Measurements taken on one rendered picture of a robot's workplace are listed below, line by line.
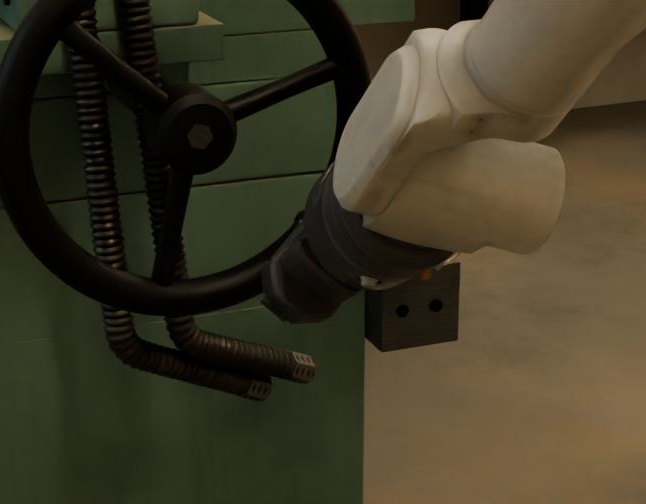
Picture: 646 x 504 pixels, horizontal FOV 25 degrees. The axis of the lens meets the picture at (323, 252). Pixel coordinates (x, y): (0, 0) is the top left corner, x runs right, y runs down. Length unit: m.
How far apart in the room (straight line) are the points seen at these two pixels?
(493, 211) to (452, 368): 1.86
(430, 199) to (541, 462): 1.57
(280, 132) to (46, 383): 0.30
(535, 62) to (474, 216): 0.13
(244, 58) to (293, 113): 0.07
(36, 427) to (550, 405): 1.38
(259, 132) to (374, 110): 0.49
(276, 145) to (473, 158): 0.50
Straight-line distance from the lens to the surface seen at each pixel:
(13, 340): 1.28
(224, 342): 1.20
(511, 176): 0.82
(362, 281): 0.91
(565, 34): 0.70
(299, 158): 1.30
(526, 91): 0.73
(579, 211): 3.58
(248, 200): 1.29
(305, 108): 1.29
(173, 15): 1.13
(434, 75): 0.76
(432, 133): 0.76
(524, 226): 0.83
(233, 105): 1.07
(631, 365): 2.73
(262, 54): 1.27
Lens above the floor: 1.08
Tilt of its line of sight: 19 degrees down
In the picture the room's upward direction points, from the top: straight up
